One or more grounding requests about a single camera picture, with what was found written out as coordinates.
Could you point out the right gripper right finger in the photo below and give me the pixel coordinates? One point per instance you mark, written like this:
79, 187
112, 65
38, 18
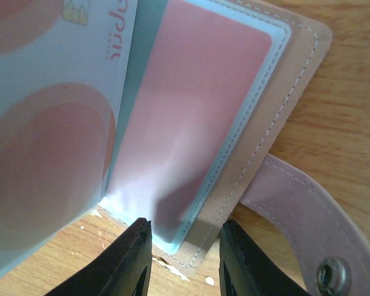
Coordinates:
246, 270

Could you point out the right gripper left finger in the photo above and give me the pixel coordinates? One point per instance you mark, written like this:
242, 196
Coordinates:
123, 268

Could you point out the pink leather card holder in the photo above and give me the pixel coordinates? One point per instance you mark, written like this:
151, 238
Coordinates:
294, 220

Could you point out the red and white card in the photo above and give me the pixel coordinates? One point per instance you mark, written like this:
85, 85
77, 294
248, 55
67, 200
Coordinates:
203, 64
62, 72

